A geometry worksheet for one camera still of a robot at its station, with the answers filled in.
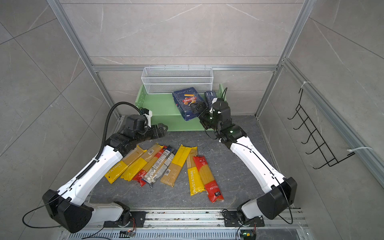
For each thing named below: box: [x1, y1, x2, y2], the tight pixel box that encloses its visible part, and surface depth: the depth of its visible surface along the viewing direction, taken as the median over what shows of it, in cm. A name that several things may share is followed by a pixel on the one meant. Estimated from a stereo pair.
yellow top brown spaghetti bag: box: [160, 144, 192, 188], surface depth 92 cm
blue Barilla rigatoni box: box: [172, 87, 206, 121], surface depth 85 cm
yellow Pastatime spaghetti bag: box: [186, 146, 206, 196], surface depth 88 cm
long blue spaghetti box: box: [204, 90, 218, 107], surface depth 92 cm
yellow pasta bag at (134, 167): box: [120, 143, 164, 182], surface depth 92 cm
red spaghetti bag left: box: [132, 145, 168, 187], surface depth 89 cm
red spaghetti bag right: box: [193, 155, 225, 203], surface depth 85 cm
